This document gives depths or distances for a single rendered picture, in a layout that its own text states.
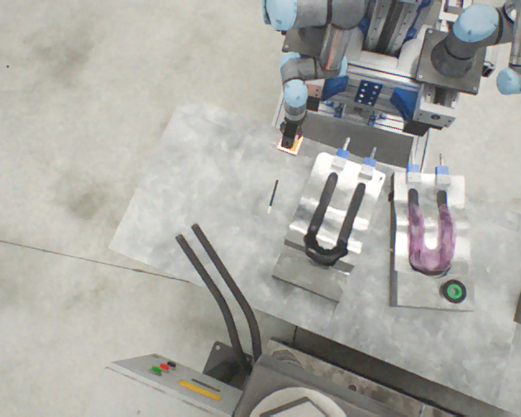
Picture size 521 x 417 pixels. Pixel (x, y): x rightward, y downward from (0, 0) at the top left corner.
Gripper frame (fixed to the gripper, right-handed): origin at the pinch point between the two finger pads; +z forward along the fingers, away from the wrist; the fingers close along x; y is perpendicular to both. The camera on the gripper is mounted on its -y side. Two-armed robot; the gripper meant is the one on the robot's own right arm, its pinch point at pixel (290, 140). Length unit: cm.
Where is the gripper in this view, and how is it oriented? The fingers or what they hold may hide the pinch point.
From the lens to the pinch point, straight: 180.7
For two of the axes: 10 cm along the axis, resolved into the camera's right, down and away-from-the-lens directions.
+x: -9.3, -3.5, 1.3
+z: 0.3, 2.6, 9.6
